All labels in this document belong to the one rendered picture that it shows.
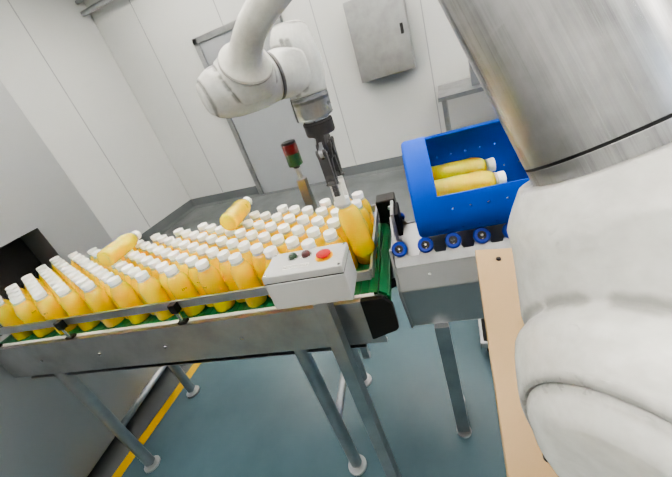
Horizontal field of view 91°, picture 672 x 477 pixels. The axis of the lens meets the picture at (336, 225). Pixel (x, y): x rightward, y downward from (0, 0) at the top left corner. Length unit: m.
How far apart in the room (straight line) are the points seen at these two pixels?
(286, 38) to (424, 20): 3.49
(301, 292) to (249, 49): 0.51
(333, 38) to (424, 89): 1.20
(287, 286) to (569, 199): 0.67
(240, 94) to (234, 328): 0.72
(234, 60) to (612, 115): 0.61
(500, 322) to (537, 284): 0.29
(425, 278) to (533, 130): 0.82
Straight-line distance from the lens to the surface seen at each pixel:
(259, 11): 0.65
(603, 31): 0.21
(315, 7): 4.45
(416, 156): 0.90
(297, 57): 0.79
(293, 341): 1.10
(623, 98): 0.21
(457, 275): 1.01
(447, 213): 0.89
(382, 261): 1.06
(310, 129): 0.83
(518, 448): 0.41
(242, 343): 1.18
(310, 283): 0.78
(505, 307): 0.54
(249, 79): 0.70
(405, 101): 4.32
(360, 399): 1.13
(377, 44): 4.06
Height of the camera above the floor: 1.49
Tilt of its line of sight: 26 degrees down
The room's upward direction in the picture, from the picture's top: 19 degrees counter-clockwise
